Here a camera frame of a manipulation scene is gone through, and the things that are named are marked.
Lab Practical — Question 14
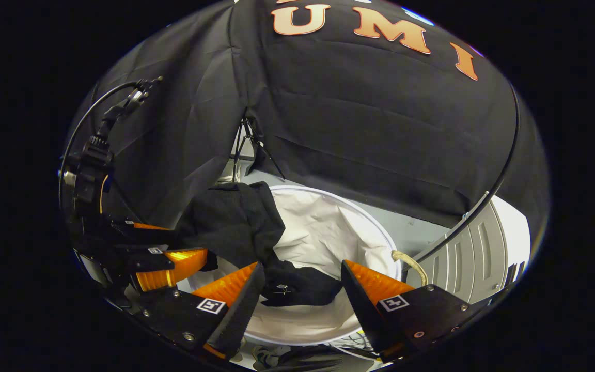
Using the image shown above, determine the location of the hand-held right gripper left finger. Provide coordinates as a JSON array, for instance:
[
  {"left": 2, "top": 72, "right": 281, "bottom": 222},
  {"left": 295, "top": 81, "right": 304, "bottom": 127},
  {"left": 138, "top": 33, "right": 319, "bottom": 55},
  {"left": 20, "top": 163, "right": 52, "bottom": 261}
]
[{"left": 139, "top": 261, "right": 267, "bottom": 360}]

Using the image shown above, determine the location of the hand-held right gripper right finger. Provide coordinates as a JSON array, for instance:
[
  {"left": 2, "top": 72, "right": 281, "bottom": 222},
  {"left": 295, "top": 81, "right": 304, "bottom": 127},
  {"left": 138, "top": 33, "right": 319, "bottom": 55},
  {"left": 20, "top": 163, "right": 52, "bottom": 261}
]
[{"left": 341, "top": 259, "right": 484, "bottom": 363}]

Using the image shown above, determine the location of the black knit garment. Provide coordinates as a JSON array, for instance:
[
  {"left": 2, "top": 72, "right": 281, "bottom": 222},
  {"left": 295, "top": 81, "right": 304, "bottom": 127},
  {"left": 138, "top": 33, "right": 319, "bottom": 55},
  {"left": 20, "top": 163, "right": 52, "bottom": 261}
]
[{"left": 174, "top": 182, "right": 343, "bottom": 307}]

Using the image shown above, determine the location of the white laundry hamper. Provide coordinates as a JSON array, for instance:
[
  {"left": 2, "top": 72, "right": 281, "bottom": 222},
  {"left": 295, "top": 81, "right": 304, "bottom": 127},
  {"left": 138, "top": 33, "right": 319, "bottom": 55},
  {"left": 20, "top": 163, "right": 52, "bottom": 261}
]
[{"left": 188, "top": 185, "right": 429, "bottom": 348}]

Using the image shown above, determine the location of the black clothes rack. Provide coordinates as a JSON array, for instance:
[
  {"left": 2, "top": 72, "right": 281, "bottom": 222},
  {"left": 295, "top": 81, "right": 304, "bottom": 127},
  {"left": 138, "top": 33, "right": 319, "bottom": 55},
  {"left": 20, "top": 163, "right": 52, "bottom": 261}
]
[{"left": 406, "top": 85, "right": 521, "bottom": 269}]

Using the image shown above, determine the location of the grey ribbed panel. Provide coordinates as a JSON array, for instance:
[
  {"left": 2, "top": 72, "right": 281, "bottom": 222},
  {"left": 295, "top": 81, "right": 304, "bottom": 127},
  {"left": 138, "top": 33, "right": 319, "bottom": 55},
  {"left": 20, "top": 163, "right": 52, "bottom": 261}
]
[{"left": 412, "top": 195, "right": 531, "bottom": 305}]

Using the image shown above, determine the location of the black tripod stand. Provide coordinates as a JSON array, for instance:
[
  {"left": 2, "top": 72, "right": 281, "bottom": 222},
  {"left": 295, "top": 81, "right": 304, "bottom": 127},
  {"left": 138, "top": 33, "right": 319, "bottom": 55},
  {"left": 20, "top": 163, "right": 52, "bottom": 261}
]
[{"left": 231, "top": 118, "right": 286, "bottom": 182}]

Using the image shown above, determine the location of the black backdrop cloth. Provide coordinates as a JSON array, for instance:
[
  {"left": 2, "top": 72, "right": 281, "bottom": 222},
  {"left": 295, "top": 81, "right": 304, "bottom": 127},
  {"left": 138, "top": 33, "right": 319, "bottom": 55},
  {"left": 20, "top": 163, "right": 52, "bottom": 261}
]
[{"left": 65, "top": 0, "right": 551, "bottom": 230}]

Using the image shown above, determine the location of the black cable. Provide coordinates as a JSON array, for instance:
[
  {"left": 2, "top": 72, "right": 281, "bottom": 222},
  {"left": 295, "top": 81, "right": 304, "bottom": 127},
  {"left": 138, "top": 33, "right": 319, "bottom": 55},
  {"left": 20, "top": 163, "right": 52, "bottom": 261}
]
[{"left": 59, "top": 80, "right": 140, "bottom": 207}]

